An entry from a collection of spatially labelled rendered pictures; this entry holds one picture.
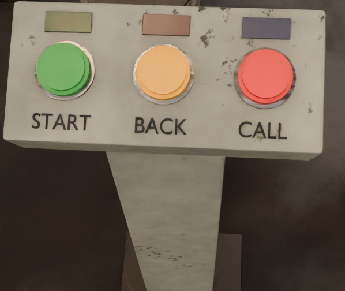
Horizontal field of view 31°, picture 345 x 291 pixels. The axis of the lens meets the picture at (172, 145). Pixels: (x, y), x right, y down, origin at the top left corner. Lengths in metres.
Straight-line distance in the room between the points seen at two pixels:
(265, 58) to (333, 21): 0.83
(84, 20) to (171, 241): 0.32
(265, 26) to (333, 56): 0.76
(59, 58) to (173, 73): 0.09
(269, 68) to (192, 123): 0.07
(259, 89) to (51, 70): 0.15
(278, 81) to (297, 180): 0.65
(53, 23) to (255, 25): 0.15
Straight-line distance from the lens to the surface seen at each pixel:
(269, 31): 0.48
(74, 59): 0.47
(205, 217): 0.64
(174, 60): 0.46
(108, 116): 0.47
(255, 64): 0.46
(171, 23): 0.48
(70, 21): 0.49
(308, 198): 1.09
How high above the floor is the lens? 0.99
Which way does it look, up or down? 63 degrees down
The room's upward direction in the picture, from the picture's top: 4 degrees counter-clockwise
